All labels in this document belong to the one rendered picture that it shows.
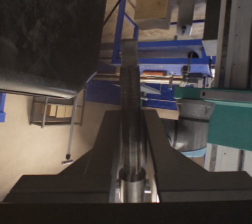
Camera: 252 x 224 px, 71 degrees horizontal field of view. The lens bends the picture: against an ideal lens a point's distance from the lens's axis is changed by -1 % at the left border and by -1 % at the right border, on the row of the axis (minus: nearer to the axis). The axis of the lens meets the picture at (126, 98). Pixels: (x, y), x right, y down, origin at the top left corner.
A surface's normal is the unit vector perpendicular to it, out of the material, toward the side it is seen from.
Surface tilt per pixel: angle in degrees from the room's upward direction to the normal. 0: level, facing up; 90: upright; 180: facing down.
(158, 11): 90
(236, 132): 90
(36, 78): 82
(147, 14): 90
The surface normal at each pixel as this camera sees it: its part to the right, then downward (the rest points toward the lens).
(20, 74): 0.86, 0.22
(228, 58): -0.49, -0.10
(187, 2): -0.25, -0.07
